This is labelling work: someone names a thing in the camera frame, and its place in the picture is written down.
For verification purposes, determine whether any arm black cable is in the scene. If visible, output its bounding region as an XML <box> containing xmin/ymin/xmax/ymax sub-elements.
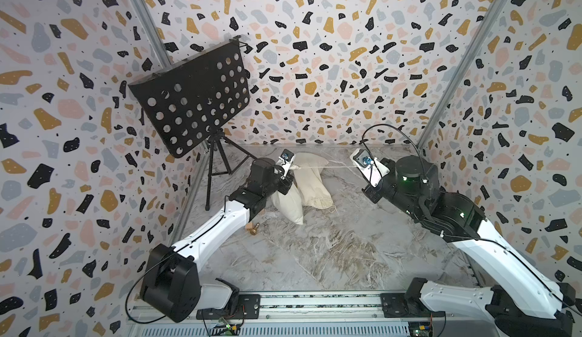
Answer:
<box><xmin>124</xmin><ymin>193</ymin><xmax>228</xmax><ymax>325</ymax></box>
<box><xmin>361</xmin><ymin>123</ymin><xmax>430</xmax><ymax>183</ymax></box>

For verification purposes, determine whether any cream drawstring soil bag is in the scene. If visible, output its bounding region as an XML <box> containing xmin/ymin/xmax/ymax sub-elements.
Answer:
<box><xmin>271</xmin><ymin>165</ymin><xmax>356</xmax><ymax>225</ymax></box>

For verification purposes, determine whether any green circuit board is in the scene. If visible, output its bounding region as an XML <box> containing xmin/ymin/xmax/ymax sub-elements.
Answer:
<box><xmin>409</xmin><ymin>322</ymin><xmax>433</xmax><ymax>337</ymax></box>
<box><xmin>212</xmin><ymin>318</ymin><xmax>240</xmax><ymax>336</ymax></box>

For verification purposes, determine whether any aluminium corner post right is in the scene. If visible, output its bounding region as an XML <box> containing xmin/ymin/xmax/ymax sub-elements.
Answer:
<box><xmin>417</xmin><ymin>0</ymin><xmax>508</xmax><ymax>148</ymax></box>

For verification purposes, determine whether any left green circuit board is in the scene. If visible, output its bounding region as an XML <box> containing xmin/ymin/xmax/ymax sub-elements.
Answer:
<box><xmin>212</xmin><ymin>318</ymin><xmax>240</xmax><ymax>336</ymax></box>

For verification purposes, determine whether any cream cloth bag far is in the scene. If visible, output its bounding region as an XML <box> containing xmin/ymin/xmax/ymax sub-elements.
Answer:
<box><xmin>293</xmin><ymin>153</ymin><xmax>334</xmax><ymax>210</ymax></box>

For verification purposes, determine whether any aluminium corner post left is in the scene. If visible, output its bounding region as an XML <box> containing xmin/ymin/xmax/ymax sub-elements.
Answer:
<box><xmin>129</xmin><ymin>0</ymin><xmax>171</xmax><ymax>69</ymax></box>

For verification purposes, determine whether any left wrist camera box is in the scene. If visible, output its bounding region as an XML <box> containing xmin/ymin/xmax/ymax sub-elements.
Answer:
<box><xmin>275</xmin><ymin>149</ymin><xmax>295</xmax><ymax>178</ymax></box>

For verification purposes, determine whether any black music stand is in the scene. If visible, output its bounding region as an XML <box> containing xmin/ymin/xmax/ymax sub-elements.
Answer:
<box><xmin>128</xmin><ymin>36</ymin><xmax>258</xmax><ymax>212</ymax></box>

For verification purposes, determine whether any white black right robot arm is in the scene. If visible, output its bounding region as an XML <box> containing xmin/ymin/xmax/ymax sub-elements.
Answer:
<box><xmin>351</xmin><ymin>150</ymin><xmax>576</xmax><ymax>336</ymax></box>

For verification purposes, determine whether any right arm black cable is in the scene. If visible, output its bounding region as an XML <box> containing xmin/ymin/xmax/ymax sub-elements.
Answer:
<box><xmin>361</xmin><ymin>123</ymin><xmax>430</xmax><ymax>183</ymax></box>

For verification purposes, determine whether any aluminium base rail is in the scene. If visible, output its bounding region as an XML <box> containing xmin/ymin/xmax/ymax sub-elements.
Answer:
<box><xmin>124</xmin><ymin>291</ymin><xmax>497</xmax><ymax>336</ymax></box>

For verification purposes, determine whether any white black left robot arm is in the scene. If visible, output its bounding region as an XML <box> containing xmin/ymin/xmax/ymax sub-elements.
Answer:
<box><xmin>139</xmin><ymin>150</ymin><xmax>295</xmax><ymax>323</ymax></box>

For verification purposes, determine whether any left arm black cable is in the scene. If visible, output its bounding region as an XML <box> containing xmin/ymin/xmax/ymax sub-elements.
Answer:
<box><xmin>124</xmin><ymin>193</ymin><xmax>228</xmax><ymax>325</ymax></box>

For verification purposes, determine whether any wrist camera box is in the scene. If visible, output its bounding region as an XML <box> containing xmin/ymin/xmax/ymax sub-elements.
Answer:
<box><xmin>350</xmin><ymin>149</ymin><xmax>390</xmax><ymax>187</ymax></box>
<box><xmin>275</xmin><ymin>149</ymin><xmax>295</xmax><ymax>178</ymax></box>

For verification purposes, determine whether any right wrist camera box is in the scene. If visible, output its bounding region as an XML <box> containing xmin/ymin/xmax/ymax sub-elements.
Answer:
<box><xmin>350</xmin><ymin>149</ymin><xmax>390</xmax><ymax>187</ymax></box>

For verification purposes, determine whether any aluminium corner post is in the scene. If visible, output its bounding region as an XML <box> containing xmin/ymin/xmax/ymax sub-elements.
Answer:
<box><xmin>129</xmin><ymin>0</ymin><xmax>171</xmax><ymax>69</ymax></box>
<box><xmin>417</xmin><ymin>0</ymin><xmax>508</xmax><ymax>148</ymax></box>

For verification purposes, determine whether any right green circuit board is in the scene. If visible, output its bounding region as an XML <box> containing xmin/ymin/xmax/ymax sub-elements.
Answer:
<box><xmin>409</xmin><ymin>322</ymin><xmax>433</xmax><ymax>337</ymax></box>

